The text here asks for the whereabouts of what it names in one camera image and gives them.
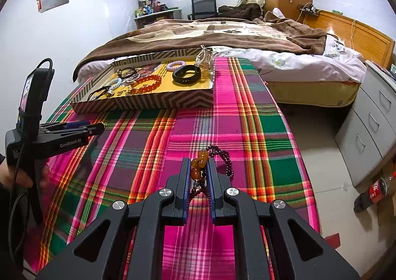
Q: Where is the clear plastic hair claw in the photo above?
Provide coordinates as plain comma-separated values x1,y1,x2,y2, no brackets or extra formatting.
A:
195,45,215,70

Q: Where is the black cable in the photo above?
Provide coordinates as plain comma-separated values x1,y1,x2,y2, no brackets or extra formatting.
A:
8,58,53,268

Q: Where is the black hair tie teal bead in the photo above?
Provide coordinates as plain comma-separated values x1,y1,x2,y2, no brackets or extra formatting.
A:
117,67,137,79

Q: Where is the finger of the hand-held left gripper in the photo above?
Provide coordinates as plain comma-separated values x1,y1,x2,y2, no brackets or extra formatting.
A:
39,123,106,139
40,121,89,130

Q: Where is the charger on headboard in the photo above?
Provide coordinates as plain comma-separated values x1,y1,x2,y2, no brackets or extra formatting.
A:
298,3,319,16

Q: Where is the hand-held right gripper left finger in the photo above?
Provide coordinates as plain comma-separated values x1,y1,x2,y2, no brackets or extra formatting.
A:
35,158,192,280

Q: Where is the white floral bed sheet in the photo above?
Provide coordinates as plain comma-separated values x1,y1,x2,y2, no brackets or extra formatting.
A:
76,34,367,84

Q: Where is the light blue spiral hair tie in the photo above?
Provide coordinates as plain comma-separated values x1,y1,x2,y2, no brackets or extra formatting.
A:
105,77,123,92

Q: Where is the dark red amber bead bracelet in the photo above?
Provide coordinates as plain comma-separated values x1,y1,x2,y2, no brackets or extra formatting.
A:
189,144,231,206

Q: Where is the cluster of bottles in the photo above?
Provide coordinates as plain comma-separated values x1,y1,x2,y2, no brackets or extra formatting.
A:
134,0,169,18

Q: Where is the black wristband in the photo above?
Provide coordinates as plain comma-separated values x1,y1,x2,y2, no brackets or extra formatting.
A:
173,65,201,85

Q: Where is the brown blanket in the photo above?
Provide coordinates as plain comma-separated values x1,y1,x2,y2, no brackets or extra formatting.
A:
73,11,328,83

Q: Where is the grey drawer cabinet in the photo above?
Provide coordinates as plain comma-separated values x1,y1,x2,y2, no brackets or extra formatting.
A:
336,60,396,188

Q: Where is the black cord bracelet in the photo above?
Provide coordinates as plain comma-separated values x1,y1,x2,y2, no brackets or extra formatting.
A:
87,85,109,101

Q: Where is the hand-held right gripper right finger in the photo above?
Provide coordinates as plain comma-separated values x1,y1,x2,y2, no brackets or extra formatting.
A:
207,156,361,280

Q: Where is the plaid cloth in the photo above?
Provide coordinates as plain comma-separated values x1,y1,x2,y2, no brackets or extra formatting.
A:
23,57,322,280

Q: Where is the wooden headboard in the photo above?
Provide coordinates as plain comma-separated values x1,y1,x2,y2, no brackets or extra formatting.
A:
301,9,396,70

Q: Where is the cola bottle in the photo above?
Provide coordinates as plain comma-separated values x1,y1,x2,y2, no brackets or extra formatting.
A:
368,172,396,205

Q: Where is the black office chair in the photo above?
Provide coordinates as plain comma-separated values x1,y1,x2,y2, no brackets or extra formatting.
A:
187,0,219,21

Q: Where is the white desk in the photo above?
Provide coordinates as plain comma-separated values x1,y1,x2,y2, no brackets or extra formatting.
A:
134,8,183,30

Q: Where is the dark brown cloth pile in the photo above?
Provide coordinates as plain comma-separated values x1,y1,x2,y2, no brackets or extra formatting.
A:
218,3,263,19

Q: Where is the yellow mattress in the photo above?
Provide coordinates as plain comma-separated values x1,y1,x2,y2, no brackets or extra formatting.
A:
266,80,361,109

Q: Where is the striped cardboard box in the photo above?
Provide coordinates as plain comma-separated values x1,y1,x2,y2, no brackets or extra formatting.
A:
71,48,215,114

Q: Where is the person's left hand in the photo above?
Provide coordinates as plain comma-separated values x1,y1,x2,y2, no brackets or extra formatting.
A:
0,156,50,189

